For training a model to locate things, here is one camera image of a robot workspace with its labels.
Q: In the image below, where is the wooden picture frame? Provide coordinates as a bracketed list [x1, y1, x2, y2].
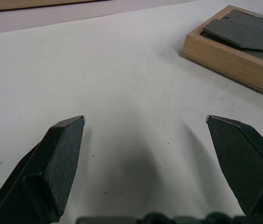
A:
[183, 5, 263, 102]

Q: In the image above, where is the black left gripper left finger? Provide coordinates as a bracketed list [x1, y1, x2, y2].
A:
[0, 115, 87, 224]

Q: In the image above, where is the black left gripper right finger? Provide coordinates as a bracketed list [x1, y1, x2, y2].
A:
[205, 114, 263, 218]

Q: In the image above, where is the light wooden board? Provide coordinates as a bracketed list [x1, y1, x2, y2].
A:
[0, 0, 99, 13]

